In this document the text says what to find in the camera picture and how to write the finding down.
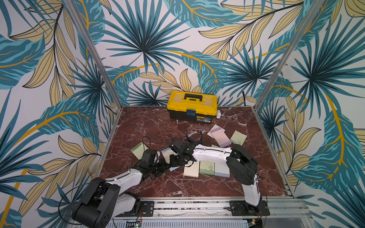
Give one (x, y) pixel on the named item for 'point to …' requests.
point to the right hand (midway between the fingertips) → (170, 163)
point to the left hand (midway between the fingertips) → (171, 167)
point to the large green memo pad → (207, 167)
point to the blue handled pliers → (196, 142)
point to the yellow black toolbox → (196, 107)
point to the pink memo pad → (221, 138)
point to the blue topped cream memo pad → (167, 153)
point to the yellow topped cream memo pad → (193, 170)
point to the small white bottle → (218, 114)
